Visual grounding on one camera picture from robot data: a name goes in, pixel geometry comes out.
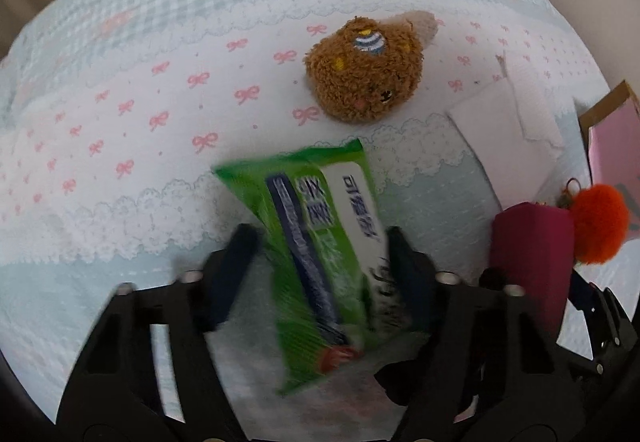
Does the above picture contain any white folded cloth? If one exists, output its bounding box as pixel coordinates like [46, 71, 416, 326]
[444, 49, 567, 213]

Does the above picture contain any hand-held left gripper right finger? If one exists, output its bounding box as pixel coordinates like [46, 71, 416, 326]
[374, 225, 593, 442]

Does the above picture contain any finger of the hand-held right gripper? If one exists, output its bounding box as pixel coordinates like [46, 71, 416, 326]
[559, 267, 640, 374]

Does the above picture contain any maroon pouch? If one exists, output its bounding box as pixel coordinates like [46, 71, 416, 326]
[489, 202, 576, 339]

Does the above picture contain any orange pompom keychain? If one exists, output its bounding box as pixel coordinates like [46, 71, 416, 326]
[559, 178, 631, 265]

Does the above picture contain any brown plush toy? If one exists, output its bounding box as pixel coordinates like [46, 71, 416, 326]
[304, 10, 446, 124]

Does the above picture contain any bow printed blanket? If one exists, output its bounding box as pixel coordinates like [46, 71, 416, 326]
[0, 0, 613, 428]

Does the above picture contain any green wet wipes packet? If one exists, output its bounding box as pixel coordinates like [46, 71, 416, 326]
[212, 138, 432, 396]

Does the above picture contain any pink cardboard box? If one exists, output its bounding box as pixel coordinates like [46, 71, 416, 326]
[577, 80, 640, 243]

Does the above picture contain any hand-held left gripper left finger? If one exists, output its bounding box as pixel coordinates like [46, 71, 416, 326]
[56, 223, 263, 442]

